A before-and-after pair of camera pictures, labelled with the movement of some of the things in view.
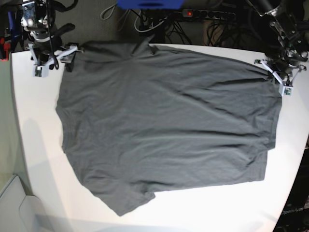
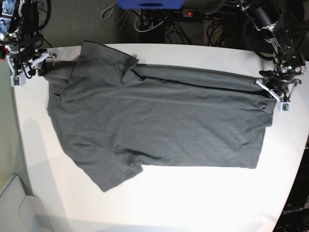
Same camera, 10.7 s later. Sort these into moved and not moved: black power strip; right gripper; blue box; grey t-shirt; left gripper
Moved: right gripper; left gripper; grey t-shirt
Not moved: black power strip; blue box
